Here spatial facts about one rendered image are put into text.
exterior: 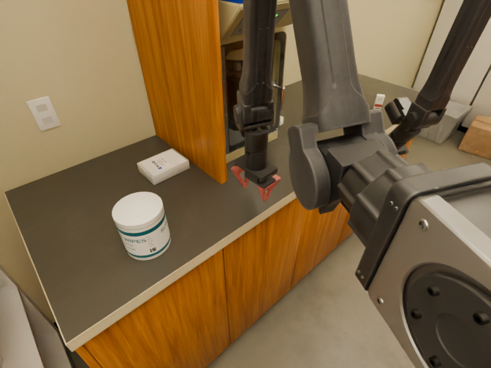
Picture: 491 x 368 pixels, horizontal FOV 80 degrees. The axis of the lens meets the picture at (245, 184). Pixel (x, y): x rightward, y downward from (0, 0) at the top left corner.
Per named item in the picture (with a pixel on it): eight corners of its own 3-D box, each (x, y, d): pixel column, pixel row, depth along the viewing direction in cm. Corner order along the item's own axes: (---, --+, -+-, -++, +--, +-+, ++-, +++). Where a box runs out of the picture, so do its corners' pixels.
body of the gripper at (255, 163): (250, 157, 82) (250, 133, 77) (278, 173, 76) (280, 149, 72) (233, 166, 79) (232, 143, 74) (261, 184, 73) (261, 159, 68)
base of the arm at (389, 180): (362, 293, 27) (408, 193, 19) (320, 228, 33) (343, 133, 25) (440, 270, 28) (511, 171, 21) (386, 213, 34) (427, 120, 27)
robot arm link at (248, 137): (248, 132, 66) (272, 128, 68) (240, 118, 71) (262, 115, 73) (248, 158, 71) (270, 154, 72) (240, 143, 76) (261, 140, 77)
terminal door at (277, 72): (223, 154, 115) (218, 45, 90) (278, 129, 131) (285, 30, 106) (225, 155, 115) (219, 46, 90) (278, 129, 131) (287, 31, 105)
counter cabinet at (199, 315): (90, 317, 166) (9, 200, 108) (316, 171, 271) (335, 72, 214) (147, 431, 127) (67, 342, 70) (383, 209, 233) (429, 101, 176)
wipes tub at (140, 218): (118, 242, 88) (103, 205, 79) (158, 220, 95) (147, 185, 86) (139, 269, 81) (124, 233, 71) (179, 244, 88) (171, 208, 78)
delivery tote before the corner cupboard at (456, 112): (388, 125, 338) (397, 98, 317) (406, 115, 358) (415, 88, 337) (442, 147, 303) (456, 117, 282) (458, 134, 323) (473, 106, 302)
